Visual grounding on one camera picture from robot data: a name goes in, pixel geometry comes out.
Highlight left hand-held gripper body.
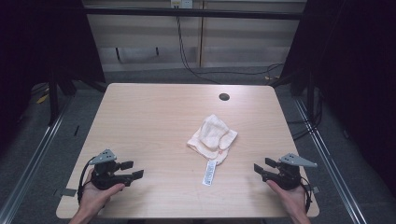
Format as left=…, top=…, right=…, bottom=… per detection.
left=89, top=148, right=127, bottom=191

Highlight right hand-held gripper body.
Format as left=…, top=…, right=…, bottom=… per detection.
left=262, top=152, right=318, bottom=191

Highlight cream towel with white label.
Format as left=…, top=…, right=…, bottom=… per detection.
left=186, top=113, right=239, bottom=188

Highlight person's right hand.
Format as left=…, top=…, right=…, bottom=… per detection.
left=265, top=179, right=308, bottom=217

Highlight person's left hand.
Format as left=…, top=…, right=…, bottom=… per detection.
left=78, top=168, right=126, bottom=217

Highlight black metal stand leg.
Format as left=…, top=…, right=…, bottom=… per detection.
left=47, top=72, right=61, bottom=127
left=305, top=70, right=316, bottom=123

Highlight dark curtain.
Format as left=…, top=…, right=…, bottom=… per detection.
left=279, top=0, right=396, bottom=194
left=0, top=0, right=106, bottom=150

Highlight right hand-held gripper black cable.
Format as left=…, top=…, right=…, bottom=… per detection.
left=299, top=175, right=314, bottom=215

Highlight metal floor rail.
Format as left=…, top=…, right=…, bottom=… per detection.
left=0, top=98, right=77, bottom=224
left=293, top=97, right=369, bottom=224

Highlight black floor cables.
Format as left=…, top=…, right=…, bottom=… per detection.
left=285, top=89, right=324, bottom=142

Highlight black wall power cable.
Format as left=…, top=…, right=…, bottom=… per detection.
left=176, top=7, right=285, bottom=86

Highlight black horizontal frame bar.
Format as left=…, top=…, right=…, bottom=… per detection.
left=83, top=7, right=308, bottom=21

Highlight white wall outlet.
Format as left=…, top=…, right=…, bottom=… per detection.
left=170, top=0, right=194, bottom=9

